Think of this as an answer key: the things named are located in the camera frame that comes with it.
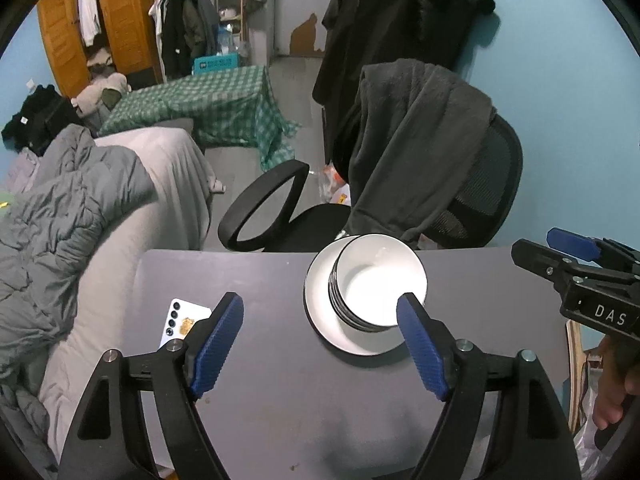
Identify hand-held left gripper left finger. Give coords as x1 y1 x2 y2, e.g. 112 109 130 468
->
57 291 246 480

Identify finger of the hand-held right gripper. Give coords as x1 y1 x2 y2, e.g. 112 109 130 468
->
546 227 640 267
511 239 586 286

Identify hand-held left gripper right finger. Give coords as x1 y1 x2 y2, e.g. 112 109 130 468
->
396 292 583 480

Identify white bowl black rim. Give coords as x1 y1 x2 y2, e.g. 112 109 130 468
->
330 255 401 333
332 234 429 331
327 257 398 335

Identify white plate black rim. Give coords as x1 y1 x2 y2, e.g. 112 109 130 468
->
303 236 426 357

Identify person's right hand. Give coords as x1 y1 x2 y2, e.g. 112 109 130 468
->
591 332 627 431

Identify light blue smartphone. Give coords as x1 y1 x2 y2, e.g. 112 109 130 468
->
159 298 213 351

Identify wooden board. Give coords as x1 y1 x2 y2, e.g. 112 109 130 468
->
565 320 588 426

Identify black mesh office chair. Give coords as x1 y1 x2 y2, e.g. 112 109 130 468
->
218 110 524 253

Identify grey plastic bag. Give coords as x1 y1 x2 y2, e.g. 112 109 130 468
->
572 395 608 476

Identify dark grey fleece hoodie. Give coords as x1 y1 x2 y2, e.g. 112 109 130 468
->
345 58 498 251

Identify light grey bed sheet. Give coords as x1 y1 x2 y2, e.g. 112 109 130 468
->
37 127 226 461

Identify orange plastic bag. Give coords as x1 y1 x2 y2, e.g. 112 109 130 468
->
320 162 351 206

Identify grey quilted duvet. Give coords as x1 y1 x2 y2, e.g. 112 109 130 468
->
0 124 157 480

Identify green checkered tablecloth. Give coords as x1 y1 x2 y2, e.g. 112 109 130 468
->
97 64 303 171

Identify black hanging coats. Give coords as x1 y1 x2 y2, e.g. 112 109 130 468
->
312 0 497 181

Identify beige clothes pile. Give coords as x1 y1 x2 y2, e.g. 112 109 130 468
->
70 72 132 121

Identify black clothes pile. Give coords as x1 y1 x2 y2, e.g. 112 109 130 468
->
1 85 81 153

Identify dark hanging jackets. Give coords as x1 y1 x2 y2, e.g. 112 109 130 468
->
148 0 221 78

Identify wooden louvred wardrobe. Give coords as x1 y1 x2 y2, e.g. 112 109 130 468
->
36 0 166 98

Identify metal shelf rack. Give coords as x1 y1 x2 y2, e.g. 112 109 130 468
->
207 0 251 58

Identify grey door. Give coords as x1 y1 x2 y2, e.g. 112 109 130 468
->
267 0 331 58

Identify white hanging shirt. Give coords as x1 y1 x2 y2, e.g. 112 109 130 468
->
77 0 101 46

